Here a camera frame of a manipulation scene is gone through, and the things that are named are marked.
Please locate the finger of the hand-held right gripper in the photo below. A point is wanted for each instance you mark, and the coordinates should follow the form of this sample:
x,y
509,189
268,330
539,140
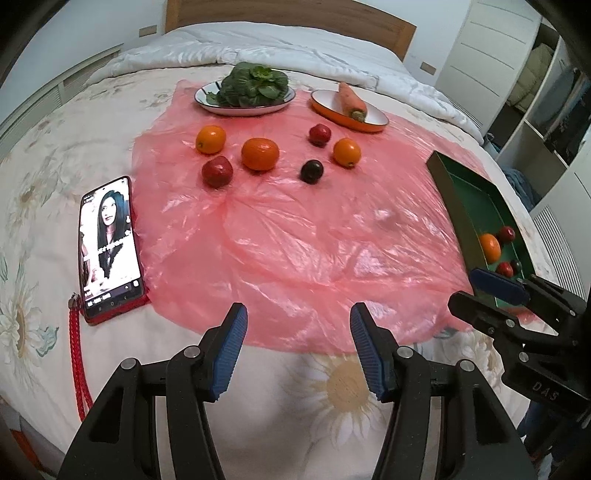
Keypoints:
x,y
480,314
498,286

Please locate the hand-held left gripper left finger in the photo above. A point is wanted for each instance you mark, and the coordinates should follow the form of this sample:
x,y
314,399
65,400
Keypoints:
x,y
228,355

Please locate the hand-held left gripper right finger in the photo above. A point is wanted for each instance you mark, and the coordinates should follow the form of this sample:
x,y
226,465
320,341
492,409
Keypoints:
x,y
367,355

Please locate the red apple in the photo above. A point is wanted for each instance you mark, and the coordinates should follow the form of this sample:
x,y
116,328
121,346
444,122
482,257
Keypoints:
x,y
504,268
319,134
217,171

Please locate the dark purple plum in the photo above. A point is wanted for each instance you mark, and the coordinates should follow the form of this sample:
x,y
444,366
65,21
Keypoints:
x,y
516,266
312,171

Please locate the orange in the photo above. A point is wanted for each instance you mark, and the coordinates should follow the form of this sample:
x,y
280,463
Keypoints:
x,y
489,247
211,139
260,154
346,152

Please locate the red plum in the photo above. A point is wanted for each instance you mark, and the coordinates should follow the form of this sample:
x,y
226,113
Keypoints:
x,y
506,234

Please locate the green box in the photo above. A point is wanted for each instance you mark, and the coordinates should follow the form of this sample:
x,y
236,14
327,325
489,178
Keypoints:
x,y
480,196

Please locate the white striped vent panel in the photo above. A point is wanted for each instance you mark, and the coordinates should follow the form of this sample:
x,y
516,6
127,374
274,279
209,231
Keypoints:
x,y
554,235

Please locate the blue cloth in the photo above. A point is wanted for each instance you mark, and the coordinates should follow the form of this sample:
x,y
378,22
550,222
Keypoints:
x,y
519,187

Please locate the pink plastic sheet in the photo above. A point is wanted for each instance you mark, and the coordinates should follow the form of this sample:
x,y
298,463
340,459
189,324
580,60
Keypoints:
x,y
300,258

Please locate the white plastic bag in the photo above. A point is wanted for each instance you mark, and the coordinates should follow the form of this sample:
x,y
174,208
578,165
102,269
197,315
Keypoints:
x,y
491,145

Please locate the smartphone in red case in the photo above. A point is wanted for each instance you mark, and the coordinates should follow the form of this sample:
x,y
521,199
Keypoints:
x,y
108,240

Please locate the dark hanging clothes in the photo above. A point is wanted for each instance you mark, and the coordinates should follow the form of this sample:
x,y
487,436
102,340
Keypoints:
x,y
570,115

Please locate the beige jacket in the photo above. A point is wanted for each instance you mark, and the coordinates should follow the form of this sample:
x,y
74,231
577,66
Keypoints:
x,y
531,78

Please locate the carrot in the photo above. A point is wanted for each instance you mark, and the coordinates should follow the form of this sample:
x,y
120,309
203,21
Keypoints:
x,y
351,101

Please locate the white wardrobe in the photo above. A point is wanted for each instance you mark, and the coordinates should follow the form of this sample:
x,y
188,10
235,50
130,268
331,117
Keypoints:
x,y
489,41

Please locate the white patterned plate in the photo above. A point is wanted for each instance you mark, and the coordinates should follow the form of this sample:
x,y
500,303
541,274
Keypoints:
x,y
244,110

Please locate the orange enamel plate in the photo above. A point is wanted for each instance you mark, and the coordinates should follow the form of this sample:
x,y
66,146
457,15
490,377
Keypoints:
x,y
328,100

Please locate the green bok choy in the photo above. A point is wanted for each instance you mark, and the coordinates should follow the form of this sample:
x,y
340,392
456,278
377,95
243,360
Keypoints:
x,y
251,87

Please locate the wooden headboard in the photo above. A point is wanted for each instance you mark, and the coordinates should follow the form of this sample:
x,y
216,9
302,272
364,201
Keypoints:
x,y
369,27

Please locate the white duvet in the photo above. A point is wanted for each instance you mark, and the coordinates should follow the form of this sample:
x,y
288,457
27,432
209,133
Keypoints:
x,y
323,50

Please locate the white louvered cabinet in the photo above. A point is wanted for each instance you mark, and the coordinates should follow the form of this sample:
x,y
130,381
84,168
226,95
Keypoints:
x,y
55,92

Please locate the beige wall socket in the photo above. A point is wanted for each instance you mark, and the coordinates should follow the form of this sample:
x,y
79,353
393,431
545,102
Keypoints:
x,y
147,31
428,68

